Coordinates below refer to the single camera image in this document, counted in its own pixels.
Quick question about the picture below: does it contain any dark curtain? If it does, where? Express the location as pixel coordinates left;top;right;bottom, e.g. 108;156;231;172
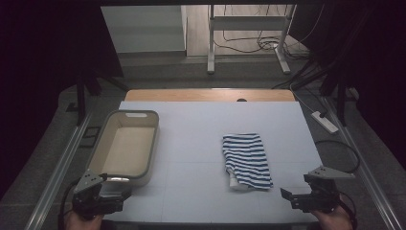
288;0;406;171
0;0;124;200

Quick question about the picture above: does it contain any black looped cable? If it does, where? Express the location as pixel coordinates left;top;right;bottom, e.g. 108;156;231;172
314;139;361;174

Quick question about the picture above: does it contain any person's right hand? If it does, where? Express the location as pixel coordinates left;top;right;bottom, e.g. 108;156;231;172
310;204;354;230

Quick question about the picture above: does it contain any wooden table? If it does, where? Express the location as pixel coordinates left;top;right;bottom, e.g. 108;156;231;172
124;88;297;103

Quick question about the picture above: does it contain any right hand-held gripper cable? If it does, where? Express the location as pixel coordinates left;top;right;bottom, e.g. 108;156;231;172
338;191;359;230

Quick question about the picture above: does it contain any beige storage basket grey rim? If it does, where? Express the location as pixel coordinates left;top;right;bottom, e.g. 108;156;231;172
85;109;160;188

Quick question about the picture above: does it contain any black tripod stand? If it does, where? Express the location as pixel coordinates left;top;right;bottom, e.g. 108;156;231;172
65;71;129;127
319;71;350;127

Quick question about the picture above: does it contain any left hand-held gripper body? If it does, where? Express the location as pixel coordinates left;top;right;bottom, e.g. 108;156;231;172
72;169;110;221

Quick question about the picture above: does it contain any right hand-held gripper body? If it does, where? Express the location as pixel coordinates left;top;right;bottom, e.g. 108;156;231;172
303;165;356;215

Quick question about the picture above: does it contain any white metal stand frame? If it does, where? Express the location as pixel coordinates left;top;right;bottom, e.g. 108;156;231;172
206;4;297;76

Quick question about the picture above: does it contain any white table mat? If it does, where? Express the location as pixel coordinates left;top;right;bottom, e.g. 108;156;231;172
103;101;324;224

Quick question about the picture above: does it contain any person's left hand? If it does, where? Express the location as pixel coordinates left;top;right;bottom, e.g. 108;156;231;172
63;210;104;230

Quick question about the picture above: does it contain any white power strip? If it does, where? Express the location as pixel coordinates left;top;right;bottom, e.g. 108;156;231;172
310;110;340;134

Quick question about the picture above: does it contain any white power strip cord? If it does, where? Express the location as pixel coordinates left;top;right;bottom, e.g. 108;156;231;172
288;81;318;113

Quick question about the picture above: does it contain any left hand-held gripper cable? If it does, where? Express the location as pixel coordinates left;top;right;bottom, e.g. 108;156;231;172
57;179;79;230

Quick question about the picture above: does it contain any white wall panel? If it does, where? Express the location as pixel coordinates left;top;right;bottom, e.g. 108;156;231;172
101;5;188;54

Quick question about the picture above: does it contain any aluminium floor rail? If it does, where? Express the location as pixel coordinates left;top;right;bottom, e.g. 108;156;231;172
321;95;404;230
24;111;94;230

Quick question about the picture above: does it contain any blue white striped cloth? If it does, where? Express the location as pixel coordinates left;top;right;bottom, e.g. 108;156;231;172
222;132;275;192

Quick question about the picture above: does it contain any hand-held gripper cable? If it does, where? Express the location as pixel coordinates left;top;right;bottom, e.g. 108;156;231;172
57;179;79;230
338;191;359;230

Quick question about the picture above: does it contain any tangle of black floor cables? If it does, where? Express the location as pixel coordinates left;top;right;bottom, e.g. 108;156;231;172
213;4;312;61

